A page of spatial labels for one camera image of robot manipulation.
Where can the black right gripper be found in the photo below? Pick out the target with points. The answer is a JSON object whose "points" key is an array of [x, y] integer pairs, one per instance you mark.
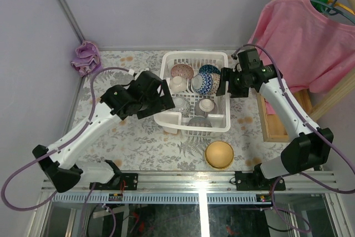
{"points": [[227, 74]]}

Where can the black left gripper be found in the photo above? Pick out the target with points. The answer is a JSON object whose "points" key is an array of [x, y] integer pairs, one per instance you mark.
{"points": [[166, 96]]}

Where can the brown checker pattern bowl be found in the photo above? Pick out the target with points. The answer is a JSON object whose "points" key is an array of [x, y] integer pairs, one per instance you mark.
{"points": [[215, 85]]}

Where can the blue triangle pattern bowl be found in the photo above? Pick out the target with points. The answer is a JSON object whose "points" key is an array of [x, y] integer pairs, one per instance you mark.
{"points": [[210, 69]]}

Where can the white plastic dish rack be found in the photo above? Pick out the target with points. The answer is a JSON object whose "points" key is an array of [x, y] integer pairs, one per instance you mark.
{"points": [[191, 101]]}

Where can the red eye pattern bowl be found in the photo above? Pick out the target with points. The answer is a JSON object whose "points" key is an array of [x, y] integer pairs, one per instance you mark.
{"points": [[182, 70]]}

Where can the purple striped bowl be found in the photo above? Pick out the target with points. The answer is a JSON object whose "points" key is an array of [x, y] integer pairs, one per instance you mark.
{"points": [[204, 107]]}

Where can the yellow rimmed bottom bowl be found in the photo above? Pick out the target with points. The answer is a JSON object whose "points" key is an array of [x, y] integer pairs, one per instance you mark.
{"points": [[219, 155]]}

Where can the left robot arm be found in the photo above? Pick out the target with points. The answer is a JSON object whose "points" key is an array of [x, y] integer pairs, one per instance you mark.
{"points": [[59, 161]]}

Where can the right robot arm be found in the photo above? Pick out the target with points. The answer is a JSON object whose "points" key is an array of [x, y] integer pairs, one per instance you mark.
{"points": [[309, 145]]}

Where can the floral table mat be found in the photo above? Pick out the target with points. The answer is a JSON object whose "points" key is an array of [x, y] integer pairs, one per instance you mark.
{"points": [[166, 142]]}

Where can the purple folded cloth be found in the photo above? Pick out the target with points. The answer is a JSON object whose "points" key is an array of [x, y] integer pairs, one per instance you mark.
{"points": [[87, 59]]}

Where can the pink t-shirt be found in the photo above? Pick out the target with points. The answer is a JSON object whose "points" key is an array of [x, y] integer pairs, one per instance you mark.
{"points": [[310, 50]]}

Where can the green clothes hanger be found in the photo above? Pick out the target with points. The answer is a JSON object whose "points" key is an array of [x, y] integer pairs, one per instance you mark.
{"points": [[330, 7]]}

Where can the aluminium mounting rail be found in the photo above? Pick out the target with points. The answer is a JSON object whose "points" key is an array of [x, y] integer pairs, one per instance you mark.
{"points": [[212, 182]]}

